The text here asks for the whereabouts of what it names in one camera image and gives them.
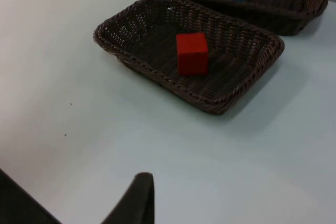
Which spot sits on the red cube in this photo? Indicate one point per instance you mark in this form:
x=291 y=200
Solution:
x=193 y=56

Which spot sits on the dark brown wicker basket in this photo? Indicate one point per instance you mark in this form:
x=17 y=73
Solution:
x=283 y=11
x=147 y=32

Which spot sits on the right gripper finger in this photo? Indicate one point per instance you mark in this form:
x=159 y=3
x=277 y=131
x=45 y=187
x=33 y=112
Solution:
x=136 y=203

